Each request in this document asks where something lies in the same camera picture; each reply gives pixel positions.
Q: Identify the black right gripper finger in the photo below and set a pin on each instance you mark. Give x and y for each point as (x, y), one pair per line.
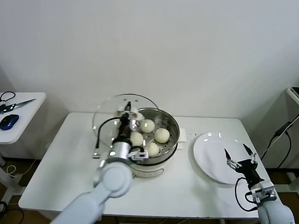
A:
(253, 158)
(232, 164)

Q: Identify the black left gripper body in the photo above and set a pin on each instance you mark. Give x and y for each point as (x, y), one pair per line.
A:
(125, 127)

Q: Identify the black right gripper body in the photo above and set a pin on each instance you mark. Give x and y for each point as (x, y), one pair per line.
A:
(249, 172)

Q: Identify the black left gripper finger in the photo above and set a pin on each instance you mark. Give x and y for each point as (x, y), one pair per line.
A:
(128, 108)

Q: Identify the white steamed baozi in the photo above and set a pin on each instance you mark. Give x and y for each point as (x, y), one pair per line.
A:
(148, 126)
(153, 149)
(162, 135)
(138, 139)

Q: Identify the round glass pot lid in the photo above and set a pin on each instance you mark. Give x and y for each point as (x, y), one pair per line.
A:
(109, 107)

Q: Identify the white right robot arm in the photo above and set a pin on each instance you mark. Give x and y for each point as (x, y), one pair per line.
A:
(276, 219)

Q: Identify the perforated steel steamer basket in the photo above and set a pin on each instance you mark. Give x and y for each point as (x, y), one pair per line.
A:
(172, 133)

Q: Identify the white round plate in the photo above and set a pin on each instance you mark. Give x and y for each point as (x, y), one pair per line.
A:
(209, 157)

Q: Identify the white shelf stand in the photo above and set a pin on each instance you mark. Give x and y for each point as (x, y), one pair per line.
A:
(296, 183)

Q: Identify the white electric cooker pot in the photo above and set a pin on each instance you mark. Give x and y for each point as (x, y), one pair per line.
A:
(148, 172)

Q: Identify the white side table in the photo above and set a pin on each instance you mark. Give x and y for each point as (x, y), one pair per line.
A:
(26, 123)

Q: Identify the blue computer mouse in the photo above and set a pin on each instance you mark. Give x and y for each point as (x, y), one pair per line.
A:
(9, 121)

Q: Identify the small green circuit board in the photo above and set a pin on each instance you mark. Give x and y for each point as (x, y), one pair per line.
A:
(4, 108)

